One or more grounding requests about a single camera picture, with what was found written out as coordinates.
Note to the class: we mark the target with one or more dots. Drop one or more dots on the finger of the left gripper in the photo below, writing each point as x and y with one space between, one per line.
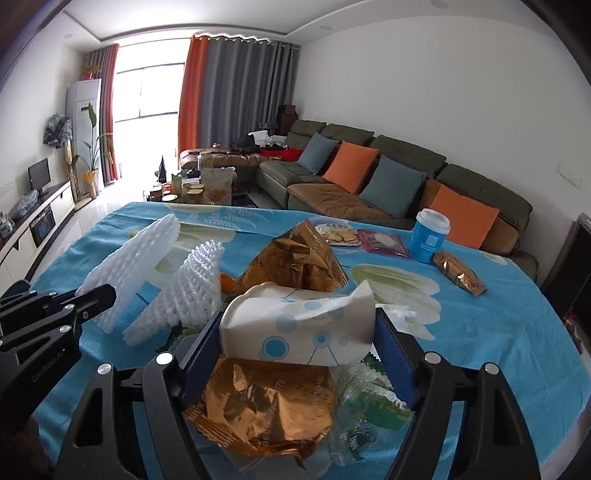
90 304

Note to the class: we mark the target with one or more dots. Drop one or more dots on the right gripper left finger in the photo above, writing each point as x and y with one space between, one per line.
102 441

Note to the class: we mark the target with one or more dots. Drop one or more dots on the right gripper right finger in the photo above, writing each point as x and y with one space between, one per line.
494 441

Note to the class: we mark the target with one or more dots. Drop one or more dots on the white foam fruit net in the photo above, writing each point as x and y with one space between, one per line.
127 268

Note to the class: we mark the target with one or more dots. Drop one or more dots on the green clear plastic wrapper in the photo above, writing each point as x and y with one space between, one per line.
369 413

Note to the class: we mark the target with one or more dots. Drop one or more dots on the gold foil wrapper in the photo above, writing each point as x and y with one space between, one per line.
259 408

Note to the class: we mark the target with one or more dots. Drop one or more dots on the white blue paper cup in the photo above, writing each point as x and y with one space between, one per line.
279 324

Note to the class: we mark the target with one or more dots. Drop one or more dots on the gold snack bag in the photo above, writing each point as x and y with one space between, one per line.
300 258

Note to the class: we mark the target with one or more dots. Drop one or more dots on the orange peel piece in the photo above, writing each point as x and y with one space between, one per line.
227 283

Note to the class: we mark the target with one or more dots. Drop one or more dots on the white tissue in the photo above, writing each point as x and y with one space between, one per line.
406 321

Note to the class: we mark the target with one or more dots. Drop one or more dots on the white black tv cabinet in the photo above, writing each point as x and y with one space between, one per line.
25 247

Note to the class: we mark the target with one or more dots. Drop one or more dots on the tall green potted plant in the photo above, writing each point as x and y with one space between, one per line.
98 146

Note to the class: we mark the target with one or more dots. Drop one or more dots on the small black monitor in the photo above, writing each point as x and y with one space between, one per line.
39 175

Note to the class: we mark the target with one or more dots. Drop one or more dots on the blue floral tablecloth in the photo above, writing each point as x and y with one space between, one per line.
511 324

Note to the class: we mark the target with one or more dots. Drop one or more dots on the cluttered coffee table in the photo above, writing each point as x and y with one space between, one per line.
208 177

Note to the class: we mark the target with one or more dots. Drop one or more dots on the small gold snack packet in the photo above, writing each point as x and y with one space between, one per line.
459 273

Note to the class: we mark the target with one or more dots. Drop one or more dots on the white standing air conditioner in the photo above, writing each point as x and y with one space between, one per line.
78 95

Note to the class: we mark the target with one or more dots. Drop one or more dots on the orange cushion near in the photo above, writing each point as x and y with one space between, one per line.
470 220

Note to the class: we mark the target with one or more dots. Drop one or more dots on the orange cushion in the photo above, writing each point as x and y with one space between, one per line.
351 166
470 220

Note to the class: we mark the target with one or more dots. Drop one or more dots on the blue cup with lid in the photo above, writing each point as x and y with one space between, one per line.
430 231

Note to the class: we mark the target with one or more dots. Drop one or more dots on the pink snack packet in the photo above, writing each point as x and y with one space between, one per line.
382 243

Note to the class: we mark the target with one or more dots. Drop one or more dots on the curtain left of window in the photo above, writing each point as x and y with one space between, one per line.
100 64

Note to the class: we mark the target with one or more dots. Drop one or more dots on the grey orange curtain right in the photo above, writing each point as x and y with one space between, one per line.
231 86

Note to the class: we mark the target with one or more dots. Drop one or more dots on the cracker packet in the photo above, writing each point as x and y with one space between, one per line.
339 234

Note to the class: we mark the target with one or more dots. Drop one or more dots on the teal cushion near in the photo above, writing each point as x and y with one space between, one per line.
393 187

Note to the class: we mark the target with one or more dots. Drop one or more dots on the teal cushion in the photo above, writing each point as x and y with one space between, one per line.
316 153
393 187

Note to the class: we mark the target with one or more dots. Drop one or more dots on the green brown sectional sofa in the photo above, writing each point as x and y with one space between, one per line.
296 188

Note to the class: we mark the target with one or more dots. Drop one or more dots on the teal cushion far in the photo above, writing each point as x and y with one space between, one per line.
316 153

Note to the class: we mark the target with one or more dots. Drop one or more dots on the orange cushion far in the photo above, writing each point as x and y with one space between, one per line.
351 166

